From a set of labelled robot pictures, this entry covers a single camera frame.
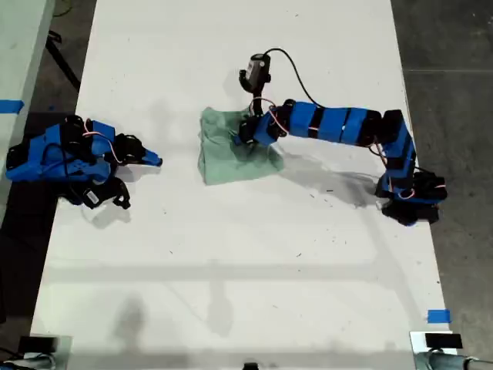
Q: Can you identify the pale green t-shirt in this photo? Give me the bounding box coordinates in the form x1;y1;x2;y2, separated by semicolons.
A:
197;106;286;187

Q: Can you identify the black stand leg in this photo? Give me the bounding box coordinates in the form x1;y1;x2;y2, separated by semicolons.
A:
45;32;82;93

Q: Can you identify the pale side table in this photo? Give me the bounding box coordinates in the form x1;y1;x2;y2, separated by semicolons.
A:
0;0;57;228

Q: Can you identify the small black box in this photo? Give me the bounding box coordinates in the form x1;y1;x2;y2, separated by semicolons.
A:
424;333;463;350
18;335;59;352

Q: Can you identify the white plate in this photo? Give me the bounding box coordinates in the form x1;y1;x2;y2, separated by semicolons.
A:
409;330;459;356

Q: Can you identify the black camera mount stalk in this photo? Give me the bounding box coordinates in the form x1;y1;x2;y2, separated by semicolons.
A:
103;177;134;210
238;69;267;116

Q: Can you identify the black camera box white label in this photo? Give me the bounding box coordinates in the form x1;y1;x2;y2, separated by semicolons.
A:
82;184;108;208

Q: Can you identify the black and grey camera box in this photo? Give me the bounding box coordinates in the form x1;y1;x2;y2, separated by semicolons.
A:
246;54;271;84

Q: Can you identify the black camera cable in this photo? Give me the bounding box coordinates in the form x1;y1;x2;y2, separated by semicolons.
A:
265;48;321;108

